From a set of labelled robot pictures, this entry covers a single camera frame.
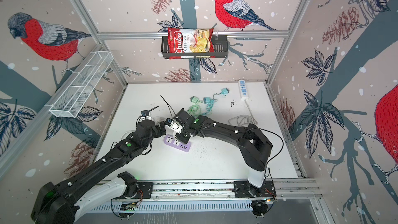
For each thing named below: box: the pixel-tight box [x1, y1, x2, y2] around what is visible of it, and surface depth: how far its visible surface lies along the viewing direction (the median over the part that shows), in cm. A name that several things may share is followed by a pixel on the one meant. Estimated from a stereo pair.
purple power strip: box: [163, 134, 192, 153], surface depth 89 cm
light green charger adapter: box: [189, 95, 204, 104], surface depth 110 cm
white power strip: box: [238, 79, 250, 101], surface depth 116 cm
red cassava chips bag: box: [167, 27, 216, 60], surface depth 90 cm
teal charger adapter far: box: [221, 87, 230, 95], surface depth 116 cm
